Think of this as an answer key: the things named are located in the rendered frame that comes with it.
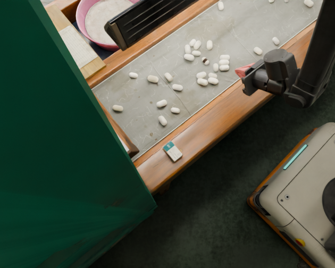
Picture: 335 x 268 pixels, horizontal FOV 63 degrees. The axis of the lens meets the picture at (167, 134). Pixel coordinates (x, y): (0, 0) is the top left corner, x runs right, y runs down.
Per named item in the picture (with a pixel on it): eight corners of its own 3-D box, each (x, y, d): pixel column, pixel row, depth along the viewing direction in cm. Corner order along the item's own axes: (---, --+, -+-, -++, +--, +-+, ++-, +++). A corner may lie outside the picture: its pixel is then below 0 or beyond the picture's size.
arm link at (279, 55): (303, 110, 68) (324, 88, 70) (298, 73, 60) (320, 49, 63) (263, 99, 77) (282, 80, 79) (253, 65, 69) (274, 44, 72)
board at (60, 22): (106, 66, 98) (106, 64, 96) (70, 90, 95) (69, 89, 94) (55, 5, 104) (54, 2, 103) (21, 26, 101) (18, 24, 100)
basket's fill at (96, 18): (154, 32, 111) (154, 23, 106) (109, 63, 107) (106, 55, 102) (121, -4, 116) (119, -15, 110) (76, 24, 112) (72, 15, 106)
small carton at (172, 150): (182, 156, 89) (183, 154, 87) (174, 162, 89) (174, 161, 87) (170, 142, 90) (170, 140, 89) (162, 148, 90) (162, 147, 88)
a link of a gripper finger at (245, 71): (227, 66, 86) (249, 73, 79) (244, 53, 87) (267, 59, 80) (232, 83, 90) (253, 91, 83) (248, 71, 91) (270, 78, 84)
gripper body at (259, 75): (239, 77, 79) (258, 84, 73) (264, 58, 81) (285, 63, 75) (244, 95, 83) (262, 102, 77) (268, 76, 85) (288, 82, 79)
